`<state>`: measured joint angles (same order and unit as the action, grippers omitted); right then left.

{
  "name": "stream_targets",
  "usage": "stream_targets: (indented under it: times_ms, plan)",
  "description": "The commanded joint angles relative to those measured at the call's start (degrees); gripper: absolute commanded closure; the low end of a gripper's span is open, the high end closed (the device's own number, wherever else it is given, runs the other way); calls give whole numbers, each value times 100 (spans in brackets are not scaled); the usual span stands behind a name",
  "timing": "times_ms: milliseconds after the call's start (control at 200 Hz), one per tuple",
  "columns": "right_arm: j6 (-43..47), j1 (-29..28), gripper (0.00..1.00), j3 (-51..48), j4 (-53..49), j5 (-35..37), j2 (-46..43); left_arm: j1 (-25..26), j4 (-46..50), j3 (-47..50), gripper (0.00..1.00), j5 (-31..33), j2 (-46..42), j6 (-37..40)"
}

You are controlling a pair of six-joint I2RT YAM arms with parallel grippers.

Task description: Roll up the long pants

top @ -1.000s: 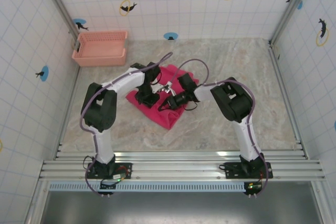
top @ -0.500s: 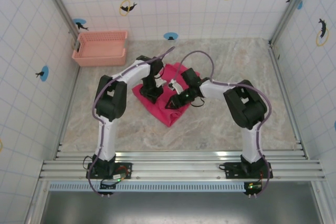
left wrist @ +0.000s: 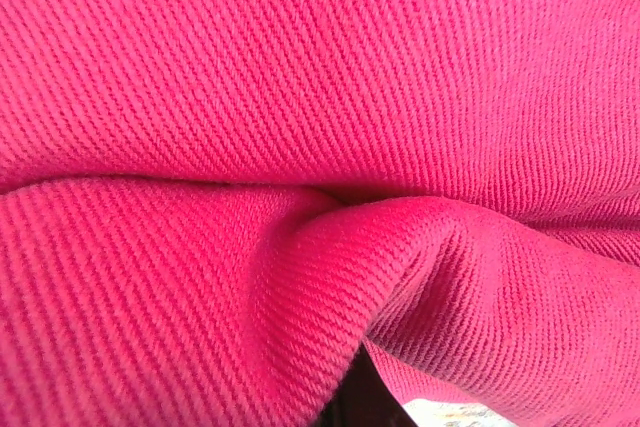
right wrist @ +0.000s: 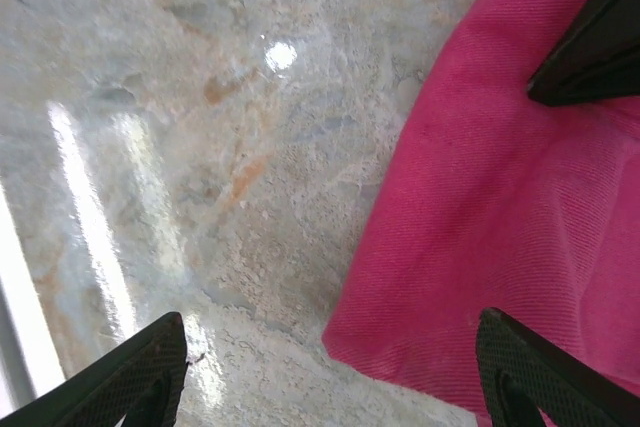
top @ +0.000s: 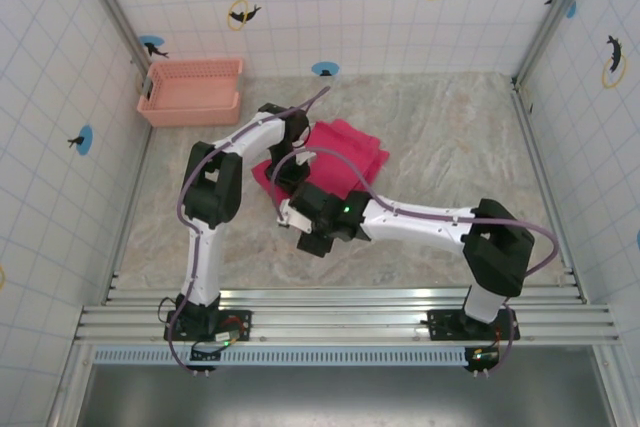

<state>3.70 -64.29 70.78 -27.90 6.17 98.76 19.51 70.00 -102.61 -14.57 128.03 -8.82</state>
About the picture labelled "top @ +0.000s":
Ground blue circle diver sticker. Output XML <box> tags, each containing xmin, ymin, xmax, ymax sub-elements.
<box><xmin>67</xmin><ymin>125</ymin><xmax>95</xmax><ymax>156</ymax></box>

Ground orca yellow ring sticker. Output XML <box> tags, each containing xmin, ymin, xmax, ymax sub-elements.
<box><xmin>601</xmin><ymin>34</ymin><xmax>629</xmax><ymax>90</ymax></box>

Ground red long pants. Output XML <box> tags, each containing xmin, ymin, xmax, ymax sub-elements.
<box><xmin>249</xmin><ymin>118</ymin><xmax>392</xmax><ymax>201</ymax></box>

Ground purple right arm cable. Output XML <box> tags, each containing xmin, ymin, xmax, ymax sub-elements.
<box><xmin>272</xmin><ymin>146</ymin><xmax>559</xmax><ymax>374</ymax></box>

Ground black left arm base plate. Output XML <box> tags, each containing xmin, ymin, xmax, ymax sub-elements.
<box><xmin>164</xmin><ymin>307</ymin><xmax>254</xmax><ymax>344</ymax></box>

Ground white slotted cable duct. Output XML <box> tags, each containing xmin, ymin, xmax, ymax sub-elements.
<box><xmin>92</xmin><ymin>348</ymin><xmax>474</xmax><ymax>366</ymax></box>

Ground small circuit board green light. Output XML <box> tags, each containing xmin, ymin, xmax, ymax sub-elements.
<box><xmin>468</xmin><ymin>329</ymin><xmax>503</xmax><ymax>367</ymax></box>

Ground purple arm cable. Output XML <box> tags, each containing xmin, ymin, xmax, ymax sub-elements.
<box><xmin>272</xmin><ymin>146</ymin><xmax>559</xmax><ymax>374</ymax></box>
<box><xmin>166</xmin><ymin>86</ymin><xmax>332</xmax><ymax>374</ymax></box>

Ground small circuit board red wires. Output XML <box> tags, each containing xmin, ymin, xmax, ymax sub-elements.
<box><xmin>213</xmin><ymin>315</ymin><xmax>251</xmax><ymax>347</ymax></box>

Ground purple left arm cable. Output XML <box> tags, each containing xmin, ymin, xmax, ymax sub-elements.
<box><xmin>166</xmin><ymin>86</ymin><xmax>332</xmax><ymax>374</ymax></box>

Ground aluminium rail frame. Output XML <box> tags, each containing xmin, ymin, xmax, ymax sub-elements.
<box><xmin>74</xmin><ymin>288</ymin><xmax>622</xmax><ymax>349</ymax></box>

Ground pink plastic basket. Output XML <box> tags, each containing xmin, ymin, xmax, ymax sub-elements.
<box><xmin>136</xmin><ymin>57</ymin><xmax>245</xmax><ymax>129</ymax></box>

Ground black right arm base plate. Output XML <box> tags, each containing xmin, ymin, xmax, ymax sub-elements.
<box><xmin>424</xmin><ymin>307</ymin><xmax>522</xmax><ymax>344</ymax></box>

